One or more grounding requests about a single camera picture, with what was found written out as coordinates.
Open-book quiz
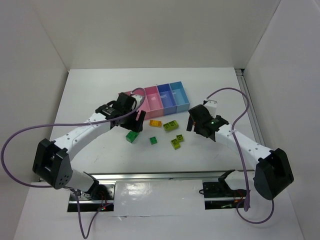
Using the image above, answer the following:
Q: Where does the dark green curved lego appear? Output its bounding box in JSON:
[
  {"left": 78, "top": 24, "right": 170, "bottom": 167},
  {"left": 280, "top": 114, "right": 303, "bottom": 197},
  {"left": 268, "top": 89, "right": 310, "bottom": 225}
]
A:
[{"left": 125, "top": 131, "right": 140, "bottom": 144}]

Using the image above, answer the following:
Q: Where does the yellow lego brick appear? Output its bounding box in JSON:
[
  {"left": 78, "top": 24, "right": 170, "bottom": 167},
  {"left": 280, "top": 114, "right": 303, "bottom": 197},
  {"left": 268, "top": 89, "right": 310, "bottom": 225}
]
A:
[{"left": 149, "top": 119, "right": 162, "bottom": 128}]

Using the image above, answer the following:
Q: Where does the large lime lego brick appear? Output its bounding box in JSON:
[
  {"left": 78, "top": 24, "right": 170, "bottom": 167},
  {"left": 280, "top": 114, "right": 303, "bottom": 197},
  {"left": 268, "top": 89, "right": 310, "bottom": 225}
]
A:
[{"left": 163, "top": 120, "right": 179, "bottom": 132}]

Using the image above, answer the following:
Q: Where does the small dark green lego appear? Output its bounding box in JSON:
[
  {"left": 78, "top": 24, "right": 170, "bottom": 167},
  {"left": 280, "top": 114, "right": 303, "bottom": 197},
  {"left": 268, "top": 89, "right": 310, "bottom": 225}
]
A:
[{"left": 149, "top": 136, "right": 158, "bottom": 145}]

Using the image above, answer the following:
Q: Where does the lime lego pair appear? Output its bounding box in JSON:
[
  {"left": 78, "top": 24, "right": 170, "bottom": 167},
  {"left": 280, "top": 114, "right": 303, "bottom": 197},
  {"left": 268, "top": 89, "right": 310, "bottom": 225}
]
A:
[{"left": 170, "top": 134, "right": 184, "bottom": 150}]

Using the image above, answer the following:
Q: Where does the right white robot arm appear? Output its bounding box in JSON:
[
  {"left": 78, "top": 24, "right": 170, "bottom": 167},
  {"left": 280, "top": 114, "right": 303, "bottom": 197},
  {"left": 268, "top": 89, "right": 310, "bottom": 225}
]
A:
[{"left": 186, "top": 100, "right": 294, "bottom": 201}]

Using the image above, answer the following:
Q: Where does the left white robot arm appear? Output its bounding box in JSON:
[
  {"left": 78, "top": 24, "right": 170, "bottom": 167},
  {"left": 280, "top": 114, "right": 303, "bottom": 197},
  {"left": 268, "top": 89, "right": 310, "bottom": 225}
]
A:
[{"left": 32, "top": 92, "right": 146, "bottom": 200}]

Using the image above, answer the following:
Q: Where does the large pink bin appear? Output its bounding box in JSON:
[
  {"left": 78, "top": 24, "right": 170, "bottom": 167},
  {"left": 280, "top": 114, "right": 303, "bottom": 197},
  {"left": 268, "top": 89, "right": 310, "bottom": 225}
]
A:
[{"left": 124, "top": 89, "right": 151, "bottom": 120}]

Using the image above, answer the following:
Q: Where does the small pink bin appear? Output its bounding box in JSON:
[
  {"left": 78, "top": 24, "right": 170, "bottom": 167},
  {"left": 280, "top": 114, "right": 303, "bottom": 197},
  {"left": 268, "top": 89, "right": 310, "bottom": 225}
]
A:
[{"left": 144, "top": 86, "right": 164, "bottom": 119}]

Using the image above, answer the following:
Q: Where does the light blue bin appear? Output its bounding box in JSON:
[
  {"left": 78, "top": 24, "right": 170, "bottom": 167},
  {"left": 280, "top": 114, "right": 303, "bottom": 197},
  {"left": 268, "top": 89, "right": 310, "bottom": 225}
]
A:
[{"left": 169, "top": 81, "right": 190, "bottom": 113}]

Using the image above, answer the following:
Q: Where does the dark blue bin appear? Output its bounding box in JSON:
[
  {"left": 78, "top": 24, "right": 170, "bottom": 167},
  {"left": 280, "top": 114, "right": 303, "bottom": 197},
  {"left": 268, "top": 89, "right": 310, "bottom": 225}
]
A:
[{"left": 157, "top": 83, "right": 177, "bottom": 116}]

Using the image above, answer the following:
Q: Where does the aluminium rail front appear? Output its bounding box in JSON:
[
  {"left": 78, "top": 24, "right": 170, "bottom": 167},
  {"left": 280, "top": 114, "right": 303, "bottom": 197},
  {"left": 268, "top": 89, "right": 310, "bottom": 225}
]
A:
[{"left": 38, "top": 170, "right": 256, "bottom": 183}]

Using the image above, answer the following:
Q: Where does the aluminium rail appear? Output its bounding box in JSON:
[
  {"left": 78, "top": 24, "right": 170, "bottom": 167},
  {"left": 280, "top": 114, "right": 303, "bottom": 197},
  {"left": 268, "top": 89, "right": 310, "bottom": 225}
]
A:
[
  {"left": 38, "top": 170, "right": 256, "bottom": 183},
  {"left": 234, "top": 67, "right": 266, "bottom": 146}
]

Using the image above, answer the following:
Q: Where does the aluminium rail right side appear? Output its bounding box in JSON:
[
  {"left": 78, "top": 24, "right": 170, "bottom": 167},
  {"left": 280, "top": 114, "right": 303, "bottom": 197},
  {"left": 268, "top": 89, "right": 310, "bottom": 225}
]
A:
[{"left": 234, "top": 67, "right": 266, "bottom": 146}]

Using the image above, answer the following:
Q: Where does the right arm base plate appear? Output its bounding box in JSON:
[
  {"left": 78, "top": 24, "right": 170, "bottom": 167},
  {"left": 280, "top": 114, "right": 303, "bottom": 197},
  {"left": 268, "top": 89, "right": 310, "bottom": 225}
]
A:
[{"left": 198, "top": 174, "right": 247, "bottom": 210}]

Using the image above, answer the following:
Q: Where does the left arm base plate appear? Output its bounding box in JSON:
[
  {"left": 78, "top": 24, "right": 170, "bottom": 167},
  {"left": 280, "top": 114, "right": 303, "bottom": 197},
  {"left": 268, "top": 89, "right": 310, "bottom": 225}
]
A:
[{"left": 76, "top": 181, "right": 116, "bottom": 213}]

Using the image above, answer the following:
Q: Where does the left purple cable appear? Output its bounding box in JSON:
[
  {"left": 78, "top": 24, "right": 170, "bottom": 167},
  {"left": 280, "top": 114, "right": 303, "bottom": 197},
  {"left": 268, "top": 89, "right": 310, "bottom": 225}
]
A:
[{"left": 1, "top": 87, "right": 147, "bottom": 240}]

